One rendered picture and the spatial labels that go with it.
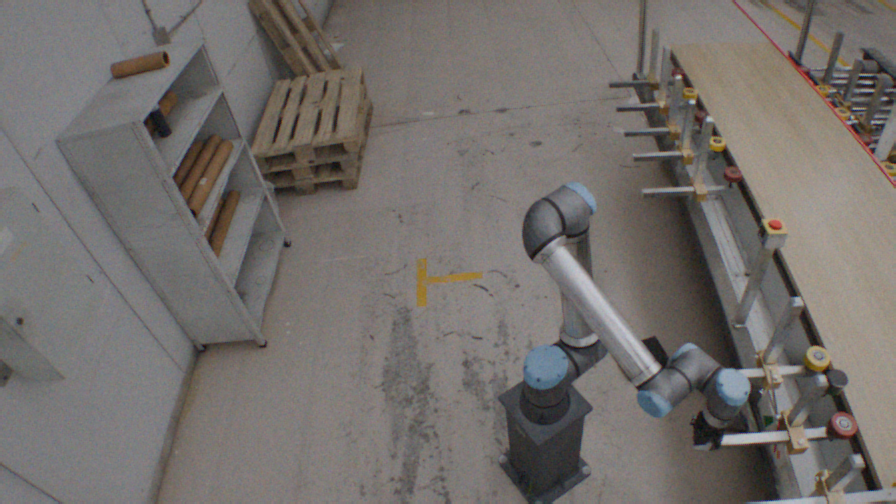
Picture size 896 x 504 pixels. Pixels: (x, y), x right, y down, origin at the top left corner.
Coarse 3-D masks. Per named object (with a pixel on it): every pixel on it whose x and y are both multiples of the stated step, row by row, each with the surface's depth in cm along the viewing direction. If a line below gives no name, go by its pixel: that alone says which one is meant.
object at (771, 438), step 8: (768, 432) 151; (776, 432) 150; (784, 432) 150; (808, 432) 148; (816, 432) 147; (824, 432) 147; (728, 440) 151; (736, 440) 151; (744, 440) 150; (752, 440) 150; (760, 440) 149; (768, 440) 149; (776, 440) 148; (784, 440) 148; (808, 440) 148; (816, 440) 148; (720, 448) 152; (728, 448) 152
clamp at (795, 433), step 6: (786, 414) 153; (786, 420) 151; (780, 426) 155; (786, 426) 151; (798, 426) 149; (792, 432) 148; (798, 432) 148; (804, 432) 147; (792, 438) 147; (798, 438) 146; (804, 438) 146; (786, 444) 150; (792, 444) 146; (804, 444) 145; (792, 450) 146; (798, 450) 146; (804, 450) 145
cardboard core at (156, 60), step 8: (144, 56) 241; (152, 56) 241; (160, 56) 240; (168, 56) 247; (112, 64) 243; (120, 64) 242; (128, 64) 242; (136, 64) 241; (144, 64) 241; (152, 64) 242; (160, 64) 242; (168, 64) 246; (112, 72) 243; (120, 72) 243; (128, 72) 244; (136, 72) 245
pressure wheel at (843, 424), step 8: (832, 416) 146; (840, 416) 145; (848, 416) 144; (832, 424) 144; (840, 424) 144; (848, 424) 143; (832, 432) 144; (840, 432) 142; (848, 432) 141; (832, 440) 150
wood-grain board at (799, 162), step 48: (672, 48) 325; (720, 48) 320; (768, 48) 314; (720, 96) 279; (768, 96) 274; (816, 96) 269; (768, 144) 244; (816, 144) 239; (768, 192) 220; (816, 192) 216; (864, 192) 212; (816, 240) 197; (864, 240) 193; (816, 288) 181; (864, 288) 177; (816, 336) 169; (864, 336) 163; (864, 384) 151; (864, 432) 140
